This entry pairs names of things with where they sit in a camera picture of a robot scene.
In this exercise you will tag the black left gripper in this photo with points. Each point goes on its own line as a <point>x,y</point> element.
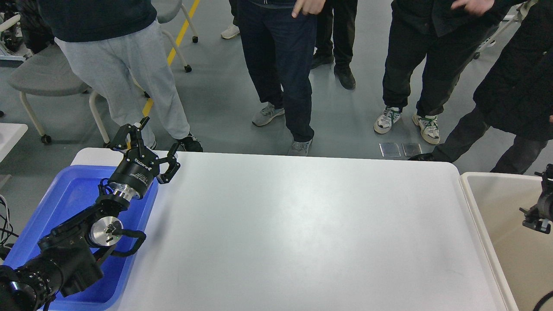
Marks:
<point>140,166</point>

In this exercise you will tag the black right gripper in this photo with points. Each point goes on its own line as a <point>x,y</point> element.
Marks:
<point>537,218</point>

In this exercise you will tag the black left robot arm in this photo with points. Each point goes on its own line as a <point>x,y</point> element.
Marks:
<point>72,254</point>

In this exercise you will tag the beige plastic bin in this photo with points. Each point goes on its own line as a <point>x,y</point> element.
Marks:
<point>521,258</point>

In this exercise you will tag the blue plastic bin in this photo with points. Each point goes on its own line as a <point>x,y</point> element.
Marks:
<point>74,189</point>

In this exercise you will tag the person in grey sweatpants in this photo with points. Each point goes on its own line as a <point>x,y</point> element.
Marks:
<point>115,46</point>

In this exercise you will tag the grey chair with castors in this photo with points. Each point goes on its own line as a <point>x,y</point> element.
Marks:
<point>46,73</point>

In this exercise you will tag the person in black coat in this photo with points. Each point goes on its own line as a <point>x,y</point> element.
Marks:
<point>515,97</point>

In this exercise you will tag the white side table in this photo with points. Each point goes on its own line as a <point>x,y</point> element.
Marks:
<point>10,134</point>

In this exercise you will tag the metal floor plate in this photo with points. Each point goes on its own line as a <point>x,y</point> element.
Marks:
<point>390,150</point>
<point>411,149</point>

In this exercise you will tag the person in navy trousers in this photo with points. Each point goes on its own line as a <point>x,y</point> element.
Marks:
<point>278,39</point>

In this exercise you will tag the person in black trousers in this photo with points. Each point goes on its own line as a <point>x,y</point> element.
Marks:
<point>335,38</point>

